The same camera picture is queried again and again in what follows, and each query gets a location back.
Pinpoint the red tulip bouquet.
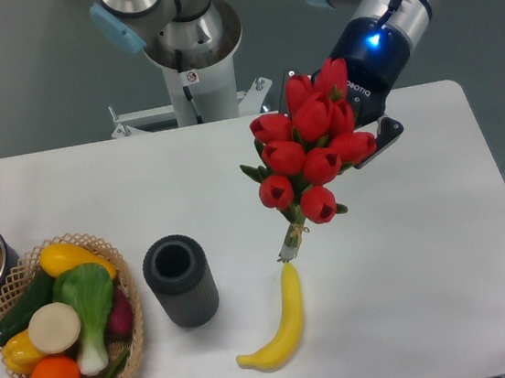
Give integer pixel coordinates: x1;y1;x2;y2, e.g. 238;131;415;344
241;58;376;263

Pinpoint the yellow bell pepper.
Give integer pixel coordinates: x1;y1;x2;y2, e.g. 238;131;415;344
1;329;48;374

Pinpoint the purple red onion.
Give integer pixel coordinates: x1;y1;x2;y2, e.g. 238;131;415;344
107;288;134;338

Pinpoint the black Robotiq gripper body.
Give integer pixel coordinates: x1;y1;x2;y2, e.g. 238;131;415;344
330;17;411;126

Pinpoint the dark grey ribbed vase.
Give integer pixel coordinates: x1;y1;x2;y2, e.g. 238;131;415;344
142;234;220;329

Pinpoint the cream round mushroom cap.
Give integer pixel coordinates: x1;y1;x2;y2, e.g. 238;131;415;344
27;302;81;354

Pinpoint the green bok choy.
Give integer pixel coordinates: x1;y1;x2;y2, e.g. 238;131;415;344
52;263;114;376

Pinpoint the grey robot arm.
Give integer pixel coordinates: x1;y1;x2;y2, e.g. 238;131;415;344
90;0;441;150

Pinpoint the yellow squash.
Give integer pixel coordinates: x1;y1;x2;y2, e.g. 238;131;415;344
39;243;117;280

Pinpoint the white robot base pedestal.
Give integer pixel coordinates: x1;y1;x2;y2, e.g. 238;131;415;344
108;51;273;138

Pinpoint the yellow banana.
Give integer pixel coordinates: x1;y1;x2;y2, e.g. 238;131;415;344
235;263;305;372

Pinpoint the green cucumber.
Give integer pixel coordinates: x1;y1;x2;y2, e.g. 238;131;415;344
0;269;55;347

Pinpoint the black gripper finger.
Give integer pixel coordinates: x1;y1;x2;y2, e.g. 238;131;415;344
355;113;403;169
279;70;314;116

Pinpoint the woven wicker basket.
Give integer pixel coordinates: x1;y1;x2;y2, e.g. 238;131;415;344
0;233;144;378

